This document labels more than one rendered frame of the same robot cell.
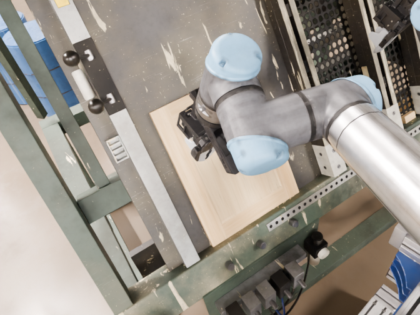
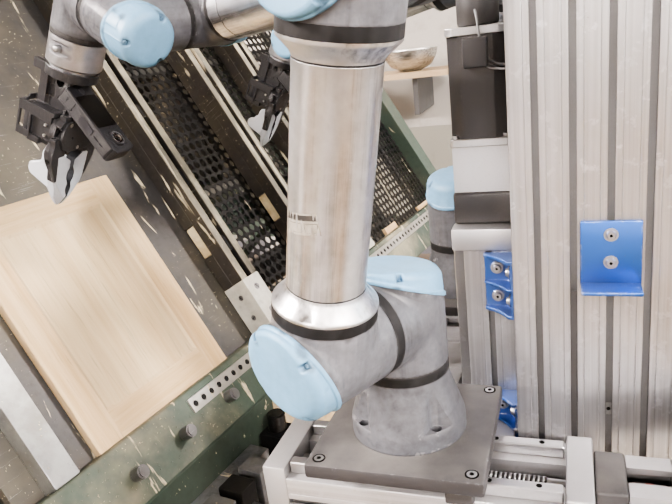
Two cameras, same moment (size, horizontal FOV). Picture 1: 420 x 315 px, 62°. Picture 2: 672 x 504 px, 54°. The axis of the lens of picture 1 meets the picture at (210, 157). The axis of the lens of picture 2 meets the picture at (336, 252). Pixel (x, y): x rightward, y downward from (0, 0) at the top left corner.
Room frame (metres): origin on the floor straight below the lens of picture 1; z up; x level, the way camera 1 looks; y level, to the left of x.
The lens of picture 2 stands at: (-0.49, 0.27, 1.54)
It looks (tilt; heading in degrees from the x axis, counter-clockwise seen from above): 18 degrees down; 324
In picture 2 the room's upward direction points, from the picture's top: 7 degrees counter-clockwise
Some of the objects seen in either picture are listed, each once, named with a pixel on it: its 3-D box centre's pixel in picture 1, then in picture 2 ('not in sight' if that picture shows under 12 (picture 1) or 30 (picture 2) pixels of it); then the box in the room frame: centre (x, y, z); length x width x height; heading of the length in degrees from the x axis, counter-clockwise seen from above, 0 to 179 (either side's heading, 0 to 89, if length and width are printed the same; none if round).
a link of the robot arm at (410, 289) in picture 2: not in sight; (395, 310); (0.09, -0.23, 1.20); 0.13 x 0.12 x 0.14; 98
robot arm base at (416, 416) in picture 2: not in sight; (406, 389); (0.09, -0.24, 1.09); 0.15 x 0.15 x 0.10
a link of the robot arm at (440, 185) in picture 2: not in sight; (459, 203); (0.37, -0.66, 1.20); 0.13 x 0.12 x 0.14; 110
